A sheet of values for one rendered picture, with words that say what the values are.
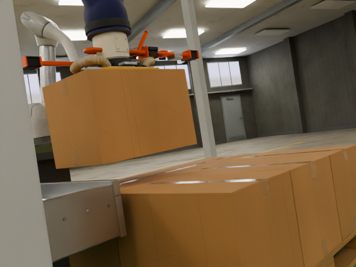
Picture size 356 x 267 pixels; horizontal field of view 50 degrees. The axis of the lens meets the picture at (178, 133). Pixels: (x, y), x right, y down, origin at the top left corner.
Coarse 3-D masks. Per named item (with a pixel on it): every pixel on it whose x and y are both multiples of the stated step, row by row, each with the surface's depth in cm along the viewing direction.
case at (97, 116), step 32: (64, 96) 170; (96, 96) 158; (128, 96) 170; (160, 96) 184; (64, 128) 174; (96, 128) 156; (128, 128) 168; (160, 128) 182; (192, 128) 198; (64, 160) 177; (96, 160) 159
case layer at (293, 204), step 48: (144, 192) 142; (192, 192) 125; (240, 192) 118; (288, 192) 141; (336, 192) 174; (144, 240) 143; (192, 240) 127; (240, 240) 115; (288, 240) 137; (336, 240) 168
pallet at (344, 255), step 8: (344, 240) 175; (352, 240) 195; (336, 248) 167; (344, 248) 198; (352, 248) 196; (328, 256) 160; (336, 256) 189; (344, 256) 187; (352, 256) 186; (320, 264) 153; (328, 264) 159; (336, 264) 179; (344, 264) 178; (352, 264) 178
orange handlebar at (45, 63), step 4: (88, 48) 177; (92, 48) 177; (96, 48) 179; (100, 48) 181; (84, 52) 179; (88, 52) 180; (92, 52) 182; (96, 52) 184; (132, 52) 196; (136, 52) 198; (140, 52) 200; (144, 52) 202; (160, 52) 210; (164, 52) 213; (168, 52) 216; (172, 52) 218; (184, 52) 227; (160, 56) 214; (164, 56) 215; (168, 56) 221; (44, 64) 189; (48, 64) 191; (52, 64) 192; (56, 64) 194; (60, 64) 196; (64, 64) 197; (68, 64) 199
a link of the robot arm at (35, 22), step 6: (24, 12) 232; (30, 12) 232; (24, 18) 231; (30, 18) 229; (36, 18) 229; (42, 18) 231; (24, 24) 233; (30, 24) 230; (36, 24) 229; (42, 24) 229; (30, 30) 236; (36, 30) 230; (42, 36) 234
